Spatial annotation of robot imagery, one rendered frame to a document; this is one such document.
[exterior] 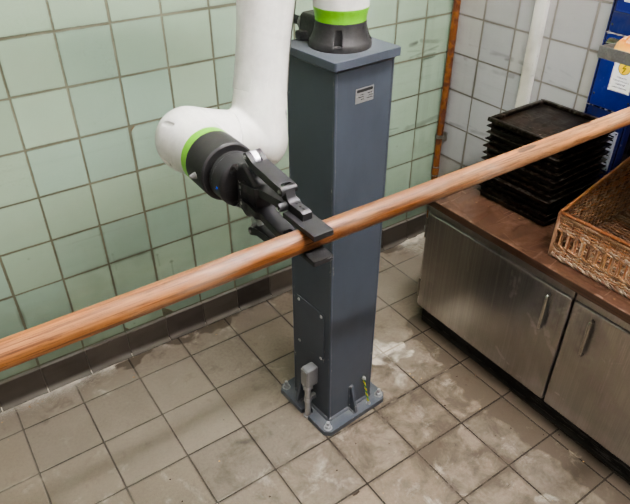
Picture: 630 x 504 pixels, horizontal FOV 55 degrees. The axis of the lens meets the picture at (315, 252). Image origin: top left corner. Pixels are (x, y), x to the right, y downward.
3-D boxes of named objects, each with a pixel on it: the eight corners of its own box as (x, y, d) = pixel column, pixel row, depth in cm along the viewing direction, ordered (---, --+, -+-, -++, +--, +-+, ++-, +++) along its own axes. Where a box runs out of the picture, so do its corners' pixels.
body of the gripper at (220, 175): (251, 141, 89) (285, 164, 83) (254, 191, 94) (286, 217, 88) (205, 153, 86) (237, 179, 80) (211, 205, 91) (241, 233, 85)
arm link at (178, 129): (141, 160, 102) (146, 95, 98) (208, 158, 110) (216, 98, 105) (176, 194, 93) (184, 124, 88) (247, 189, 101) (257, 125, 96)
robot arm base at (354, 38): (268, 33, 151) (267, 7, 148) (315, 23, 159) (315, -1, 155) (336, 58, 135) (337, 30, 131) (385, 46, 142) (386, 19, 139)
